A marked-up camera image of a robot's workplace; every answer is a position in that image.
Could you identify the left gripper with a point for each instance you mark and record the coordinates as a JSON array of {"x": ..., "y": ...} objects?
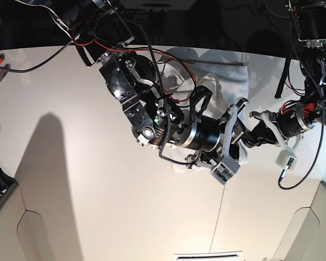
[{"x": 276, "y": 128}]

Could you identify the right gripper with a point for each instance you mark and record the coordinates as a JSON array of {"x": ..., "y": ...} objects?
[{"x": 212, "y": 138}]

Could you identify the white t-shirt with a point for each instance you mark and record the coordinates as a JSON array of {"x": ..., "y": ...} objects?
[{"x": 220, "y": 80}]

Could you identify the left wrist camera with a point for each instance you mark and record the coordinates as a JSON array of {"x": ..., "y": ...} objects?
[{"x": 286, "y": 159}]

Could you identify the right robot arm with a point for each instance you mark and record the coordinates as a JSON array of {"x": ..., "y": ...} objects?
[{"x": 157, "y": 119}]

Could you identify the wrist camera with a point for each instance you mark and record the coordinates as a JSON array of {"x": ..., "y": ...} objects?
[
  {"x": 286, "y": 159},
  {"x": 224, "y": 170}
]

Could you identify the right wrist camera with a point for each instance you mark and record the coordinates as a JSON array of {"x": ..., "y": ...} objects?
[{"x": 224, "y": 170}]

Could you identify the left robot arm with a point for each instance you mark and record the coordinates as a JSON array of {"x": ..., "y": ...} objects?
[{"x": 306, "y": 43}]

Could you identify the white box device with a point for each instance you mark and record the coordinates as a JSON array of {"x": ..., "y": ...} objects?
[{"x": 180, "y": 5}]

